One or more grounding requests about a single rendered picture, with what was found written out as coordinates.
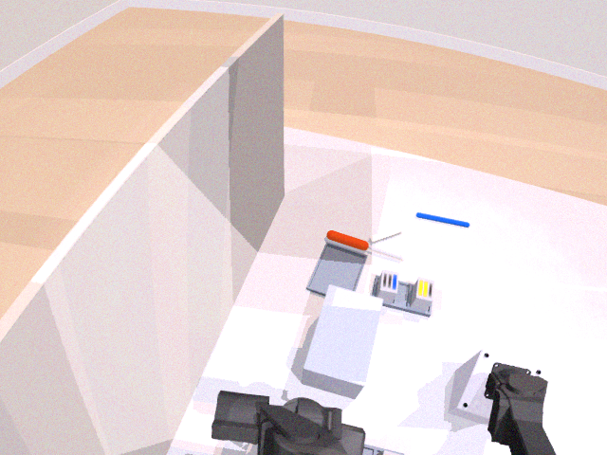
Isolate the blue rounded bar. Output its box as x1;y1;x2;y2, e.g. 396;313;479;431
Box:
415;212;470;228

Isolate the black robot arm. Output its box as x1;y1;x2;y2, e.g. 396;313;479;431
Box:
211;362;557;455

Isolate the grey flat panel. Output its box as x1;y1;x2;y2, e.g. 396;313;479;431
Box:
0;12;285;455

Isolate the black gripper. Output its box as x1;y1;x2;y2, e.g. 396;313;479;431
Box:
338;423;366;455

